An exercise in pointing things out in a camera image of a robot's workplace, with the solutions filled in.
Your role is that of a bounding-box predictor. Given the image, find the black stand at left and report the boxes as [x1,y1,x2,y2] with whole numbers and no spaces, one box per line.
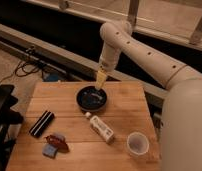
[0,85,24,171]

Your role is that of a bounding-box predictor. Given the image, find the black cables on floor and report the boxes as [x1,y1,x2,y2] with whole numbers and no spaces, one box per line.
[0,46,48,84]

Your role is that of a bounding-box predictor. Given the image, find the blue sponge block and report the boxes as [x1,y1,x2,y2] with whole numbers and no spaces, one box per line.
[42,144,58,158]

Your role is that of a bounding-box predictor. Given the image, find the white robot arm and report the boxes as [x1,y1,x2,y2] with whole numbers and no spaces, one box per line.
[95,21,202,171]

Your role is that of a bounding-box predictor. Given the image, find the metal rail beam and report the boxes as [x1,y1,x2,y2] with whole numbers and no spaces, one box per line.
[0,24,167,108]

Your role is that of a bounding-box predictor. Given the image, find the white tube bottle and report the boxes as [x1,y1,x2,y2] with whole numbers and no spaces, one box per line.
[85,112,114,144]

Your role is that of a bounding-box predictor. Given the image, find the blue object behind table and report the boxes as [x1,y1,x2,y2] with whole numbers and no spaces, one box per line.
[43,73,60,82]

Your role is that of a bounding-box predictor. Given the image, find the black striped rectangular block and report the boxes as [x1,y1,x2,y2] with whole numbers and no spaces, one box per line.
[29,111,55,138]

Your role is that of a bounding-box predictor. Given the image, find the dark ceramic bowl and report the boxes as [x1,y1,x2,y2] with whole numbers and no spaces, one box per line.
[76,86,107,111]

